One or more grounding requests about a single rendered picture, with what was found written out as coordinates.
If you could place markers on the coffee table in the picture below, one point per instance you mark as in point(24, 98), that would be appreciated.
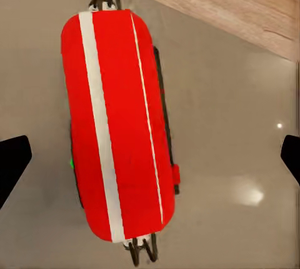
point(230, 104)

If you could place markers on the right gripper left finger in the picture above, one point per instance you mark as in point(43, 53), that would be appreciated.
point(15, 155)

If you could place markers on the radio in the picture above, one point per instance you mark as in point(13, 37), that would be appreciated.
point(120, 138)

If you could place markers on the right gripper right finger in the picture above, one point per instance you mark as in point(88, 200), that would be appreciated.
point(290, 153)

